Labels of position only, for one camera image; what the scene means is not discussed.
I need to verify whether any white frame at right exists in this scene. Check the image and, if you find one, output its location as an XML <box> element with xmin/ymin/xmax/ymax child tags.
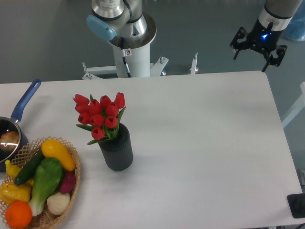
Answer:
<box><xmin>281</xmin><ymin>82</ymin><xmax>305</xmax><ymax>128</ymax></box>

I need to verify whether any purple red radish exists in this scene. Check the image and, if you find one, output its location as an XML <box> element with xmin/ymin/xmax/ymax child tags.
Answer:
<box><xmin>59</xmin><ymin>171</ymin><xmax>76</xmax><ymax>194</ymax></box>

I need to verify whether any black cable on pedestal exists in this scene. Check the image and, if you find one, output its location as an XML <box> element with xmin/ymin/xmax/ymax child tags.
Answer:
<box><xmin>120</xmin><ymin>37</ymin><xmax>132</xmax><ymax>78</ymax></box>

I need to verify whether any black device at table edge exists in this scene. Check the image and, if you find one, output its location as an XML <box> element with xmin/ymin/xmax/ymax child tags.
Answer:
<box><xmin>287</xmin><ymin>193</ymin><xmax>305</xmax><ymax>219</ymax></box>

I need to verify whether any yellow squash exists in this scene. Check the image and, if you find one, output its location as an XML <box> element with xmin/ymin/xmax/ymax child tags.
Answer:
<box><xmin>41</xmin><ymin>139</ymin><xmax>76</xmax><ymax>172</ymax></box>

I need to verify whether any silver robot arm with gripper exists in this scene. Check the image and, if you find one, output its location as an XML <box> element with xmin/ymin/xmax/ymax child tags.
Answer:
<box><xmin>258</xmin><ymin>0</ymin><xmax>302</xmax><ymax>31</ymax></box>

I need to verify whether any green bok choy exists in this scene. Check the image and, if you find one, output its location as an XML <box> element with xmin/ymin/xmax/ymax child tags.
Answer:
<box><xmin>29</xmin><ymin>157</ymin><xmax>63</xmax><ymax>217</ymax></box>

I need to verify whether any small yellow banana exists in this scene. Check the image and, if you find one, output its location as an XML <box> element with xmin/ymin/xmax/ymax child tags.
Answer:
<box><xmin>5</xmin><ymin>160</ymin><xmax>34</xmax><ymax>187</ymax></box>

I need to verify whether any silver robot arm blue cap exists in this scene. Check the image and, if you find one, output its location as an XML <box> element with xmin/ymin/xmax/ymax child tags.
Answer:
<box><xmin>86</xmin><ymin>0</ymin><xmax>294</xmax><ymax>69</ymax></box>

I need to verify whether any blue plastic bag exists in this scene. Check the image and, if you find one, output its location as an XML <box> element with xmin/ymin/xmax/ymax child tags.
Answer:
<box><xmin>282</xmin><ymin>15</ymin><xmax>305</xmax><ymax>41</ymax></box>

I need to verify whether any red tulip bouquet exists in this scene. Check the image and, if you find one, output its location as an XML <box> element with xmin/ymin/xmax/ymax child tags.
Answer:
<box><xmin>73</xmin><ymin>92</ymin><xmax>126</xmax><ymax>145</ymax></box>

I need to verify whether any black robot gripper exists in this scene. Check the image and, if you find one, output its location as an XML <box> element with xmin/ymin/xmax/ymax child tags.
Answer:
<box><xmin>230</xmin><ymin>19</ymin><xmax>287</xmax><ymax>72</ymax></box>

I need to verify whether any orange fruit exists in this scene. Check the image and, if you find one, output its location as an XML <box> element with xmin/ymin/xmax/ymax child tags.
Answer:
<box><xmin>5</xmin><ymin>201</ymin><xmax>32</xmax><ymax>229</ymax></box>

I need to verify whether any blue handled saucepan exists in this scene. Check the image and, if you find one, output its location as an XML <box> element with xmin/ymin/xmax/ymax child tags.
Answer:
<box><xmin>0</xmin><ymin>79</ymin><xmax>41</xmax><ymax>172</ymax></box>

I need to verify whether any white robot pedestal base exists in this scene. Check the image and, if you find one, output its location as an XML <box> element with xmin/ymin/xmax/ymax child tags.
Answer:
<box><xmin>81</xmin><ymin>40</ymin><xmax>199</xmax><ymax>81</ymax></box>

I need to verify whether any yellow bell pepper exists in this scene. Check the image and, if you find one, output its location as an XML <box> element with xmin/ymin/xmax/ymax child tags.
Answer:
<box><xmin>0</xmin><ymin>182</ymin><xmax>31</xmax><ymax>205</ymax></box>

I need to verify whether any dark green cucumber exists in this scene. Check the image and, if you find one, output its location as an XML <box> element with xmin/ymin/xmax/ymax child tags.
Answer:
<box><xmin>14</xmin><ymin>150</ymin><xmax>45</xmax><ymax>185</ymax></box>

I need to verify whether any white garlic bulb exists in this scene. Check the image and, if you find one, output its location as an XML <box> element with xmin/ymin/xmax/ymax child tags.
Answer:
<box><xmin>47</xmin><ymin>192</ymin><xmax>70</xmax><ymax>215</ymax></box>

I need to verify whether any woven wicker basket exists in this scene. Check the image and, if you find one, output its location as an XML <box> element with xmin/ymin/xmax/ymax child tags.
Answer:
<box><xmin>11</xmin><ymin>136</ymin><xmax>81</xmax><ymax>229</ymax></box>

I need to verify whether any brown bread roll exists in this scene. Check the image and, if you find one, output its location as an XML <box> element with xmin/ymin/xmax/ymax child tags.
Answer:
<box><xmin>0</xmin><ymin>131</ymin><xmax>19</xmax><ymax>152</ymax></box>

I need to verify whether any dark grey ribbed vase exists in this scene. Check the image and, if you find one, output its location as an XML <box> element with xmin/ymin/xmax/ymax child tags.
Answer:
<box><xmin>98</xmin><ymin>123</ymin><xmax>133</xmax><ymax>171</ymax></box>

